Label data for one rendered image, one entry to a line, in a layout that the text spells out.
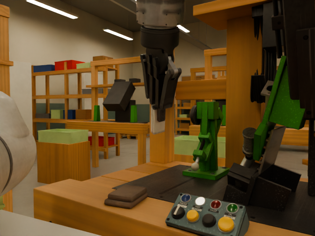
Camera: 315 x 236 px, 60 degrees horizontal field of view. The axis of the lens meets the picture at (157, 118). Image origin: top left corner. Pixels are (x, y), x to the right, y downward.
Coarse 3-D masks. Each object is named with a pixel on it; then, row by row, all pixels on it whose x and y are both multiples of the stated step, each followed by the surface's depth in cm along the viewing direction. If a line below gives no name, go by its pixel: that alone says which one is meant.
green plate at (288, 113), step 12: (276, 84) 65; (288, 84) 65; (276, 96) 66; (288, 96) 65; (276, 108) 66; (288, 108) 65; (264, 120) 67; (276, 120) 66; (288, 120) 65; (300, 120) 63
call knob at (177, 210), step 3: (174, 207) 58; (177, 207) 57; (180, 207) 57; (174, 210) 57; (177, 210) 57; (180, 210) 57; (183, 210) 57; (174, 213) 56; (177, 213) 56; (180, 213) 56; (183, 213) 57; (174, 216) 56; (177, 216) 56; (180, 216) 56
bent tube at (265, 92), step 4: (268, 84) 75; (272, 84) 75; (264, 88) 75; (268, 88) 76; (264, 92) 74; (268, 92) 74; (268, 96) 73; (264, 112) 81; (244, 160) 76; (248, 160) 75; (252, 160) 75; (240, 164) 75; (244, 164) 74; (248, 164) 74; (252, 164) 75
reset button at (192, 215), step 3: (192, 210) 56; (189, 213) 55; (192, 213) 55; (195, 213) 55; (189, 216) 55; (192, 216) 54; (195, 216) 54; (198, 216) 55; (189, 219) 55; (192, 219) 54; (195, 219) 54
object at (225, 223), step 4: (220, 220) 52; (224, 220) 51; (228, 220) 51; (220, 224) 51; (224, 224) 51; (228, 224) 50; (232, 224) 51; (220, 228) 51; (224, 228) 50; (228, 228) 50; (232, 228) 50
